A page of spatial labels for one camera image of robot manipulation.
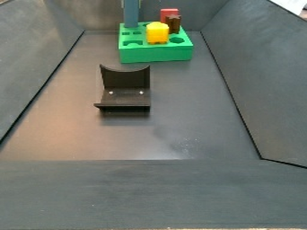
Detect blue rectangular block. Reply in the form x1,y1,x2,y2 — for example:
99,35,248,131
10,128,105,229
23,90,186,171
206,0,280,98
125,0,139,28

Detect black fixture stand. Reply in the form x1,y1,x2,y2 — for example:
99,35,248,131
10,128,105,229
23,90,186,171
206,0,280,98
94,65,151,110

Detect green shape sorter board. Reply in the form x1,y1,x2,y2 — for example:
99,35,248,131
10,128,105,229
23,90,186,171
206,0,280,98
118,22,194,63

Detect yellow shape block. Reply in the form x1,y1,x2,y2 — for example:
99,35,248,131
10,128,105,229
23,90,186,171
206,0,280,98
147,22,170,44

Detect brown star block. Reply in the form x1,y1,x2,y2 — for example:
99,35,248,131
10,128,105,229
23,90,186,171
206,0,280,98
166,14,182,33

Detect red shape block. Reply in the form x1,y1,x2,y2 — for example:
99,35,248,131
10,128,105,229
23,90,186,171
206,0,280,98
159,8,179,22

